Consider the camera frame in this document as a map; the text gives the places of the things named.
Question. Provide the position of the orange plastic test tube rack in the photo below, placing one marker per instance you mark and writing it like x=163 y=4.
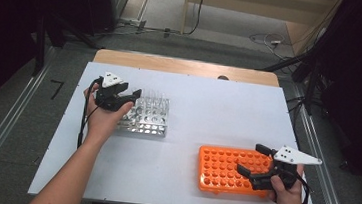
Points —
x=222 y=173

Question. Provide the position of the silver metal test tube rack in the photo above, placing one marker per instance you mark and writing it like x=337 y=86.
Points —
x=149 y=119

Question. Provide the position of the dark cabinet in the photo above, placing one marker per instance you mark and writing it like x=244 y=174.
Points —
x=108 y=1

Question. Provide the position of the black metal stand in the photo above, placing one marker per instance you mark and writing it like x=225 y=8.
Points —
x=311 y=84
x=40 y=45

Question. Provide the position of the person's right hand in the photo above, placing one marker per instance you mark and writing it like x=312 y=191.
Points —
x=288 y=199

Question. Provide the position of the white table board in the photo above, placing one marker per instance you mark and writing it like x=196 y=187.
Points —
x=218 y=109

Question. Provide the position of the dark table grommet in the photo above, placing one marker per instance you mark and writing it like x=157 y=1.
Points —
x=223 y=77

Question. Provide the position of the metal floor rail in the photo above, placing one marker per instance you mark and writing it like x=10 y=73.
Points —
x=2 y=128
x=322 y=182

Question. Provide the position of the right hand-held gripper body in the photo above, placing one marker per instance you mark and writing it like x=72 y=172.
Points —
x=294 y=156

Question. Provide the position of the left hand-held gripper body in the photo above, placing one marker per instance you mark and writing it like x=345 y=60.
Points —
x=109 y=98

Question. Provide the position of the person's left hand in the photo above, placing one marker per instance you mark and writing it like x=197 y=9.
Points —
x=101 y=123

